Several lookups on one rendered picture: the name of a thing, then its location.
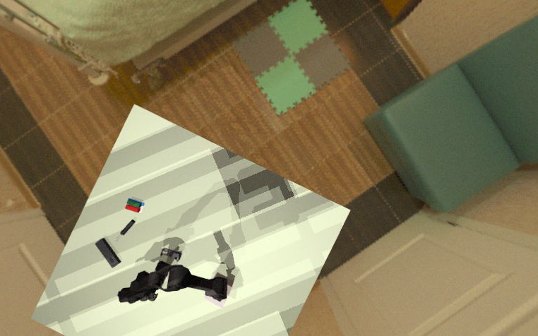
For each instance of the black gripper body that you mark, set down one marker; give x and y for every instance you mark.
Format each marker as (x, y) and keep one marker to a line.
(160, 265)

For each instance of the black rectangular bar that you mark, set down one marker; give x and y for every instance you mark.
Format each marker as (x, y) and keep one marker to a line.
(107, 252)

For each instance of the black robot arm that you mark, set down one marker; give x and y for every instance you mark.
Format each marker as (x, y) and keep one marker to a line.
(143, 287)

